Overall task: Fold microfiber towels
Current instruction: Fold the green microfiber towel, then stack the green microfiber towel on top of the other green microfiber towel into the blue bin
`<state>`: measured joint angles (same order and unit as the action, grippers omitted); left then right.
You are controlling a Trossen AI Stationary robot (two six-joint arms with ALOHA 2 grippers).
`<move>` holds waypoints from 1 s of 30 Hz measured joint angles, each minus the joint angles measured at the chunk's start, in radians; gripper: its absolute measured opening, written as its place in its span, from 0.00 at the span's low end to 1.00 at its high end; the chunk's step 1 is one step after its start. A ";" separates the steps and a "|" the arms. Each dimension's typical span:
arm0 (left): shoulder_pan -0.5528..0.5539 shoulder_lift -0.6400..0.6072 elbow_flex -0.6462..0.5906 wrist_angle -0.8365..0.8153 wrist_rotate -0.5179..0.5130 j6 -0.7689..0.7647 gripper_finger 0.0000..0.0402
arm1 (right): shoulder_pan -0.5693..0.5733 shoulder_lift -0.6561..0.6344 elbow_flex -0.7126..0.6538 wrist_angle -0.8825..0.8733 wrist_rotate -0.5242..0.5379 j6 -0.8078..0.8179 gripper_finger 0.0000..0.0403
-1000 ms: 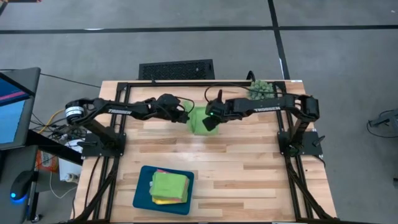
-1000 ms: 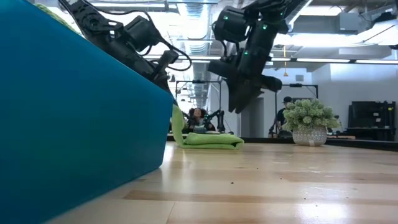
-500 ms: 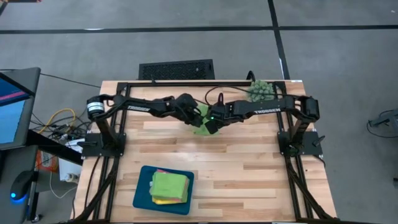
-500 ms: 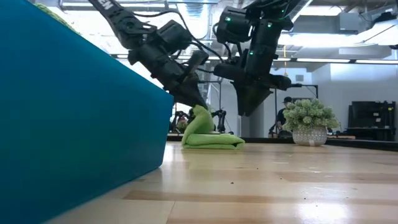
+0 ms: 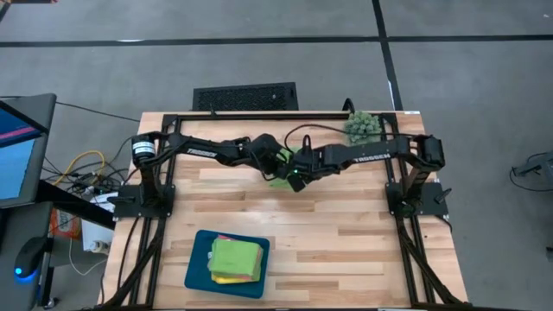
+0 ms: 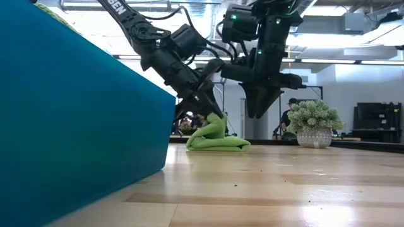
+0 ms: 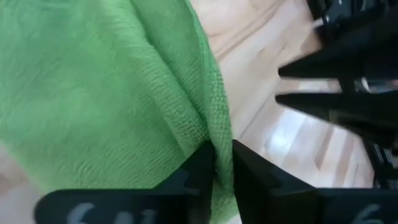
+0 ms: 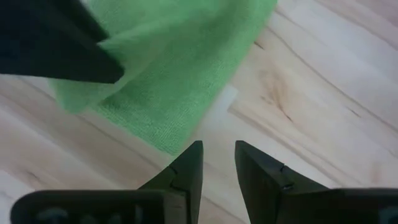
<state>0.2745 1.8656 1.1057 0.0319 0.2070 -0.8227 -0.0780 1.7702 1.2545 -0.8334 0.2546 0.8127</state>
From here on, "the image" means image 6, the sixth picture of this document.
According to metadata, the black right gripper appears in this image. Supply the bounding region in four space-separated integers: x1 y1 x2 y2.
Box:
242 14 307 119

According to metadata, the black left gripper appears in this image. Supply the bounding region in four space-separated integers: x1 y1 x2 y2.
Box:
140 47 225 120

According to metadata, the green microfiber towel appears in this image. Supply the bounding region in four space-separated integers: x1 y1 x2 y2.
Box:
33 3 80 35
185 112 252 153

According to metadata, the artificial potted plant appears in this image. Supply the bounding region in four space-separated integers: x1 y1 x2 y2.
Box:
285 100 346 149

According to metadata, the teal plastic tray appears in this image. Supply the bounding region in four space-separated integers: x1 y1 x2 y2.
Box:
0 0 177 227

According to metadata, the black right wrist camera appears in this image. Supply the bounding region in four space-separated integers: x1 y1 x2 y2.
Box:
220 62 257 83

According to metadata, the yellow hanging cord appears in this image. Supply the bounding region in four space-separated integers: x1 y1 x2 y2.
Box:
286 45 294 79

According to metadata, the black metal gantry frame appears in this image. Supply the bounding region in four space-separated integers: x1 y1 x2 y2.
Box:
278 84 324 127

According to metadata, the black aluminium table frame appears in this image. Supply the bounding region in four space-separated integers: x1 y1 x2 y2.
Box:
170 134 404 154

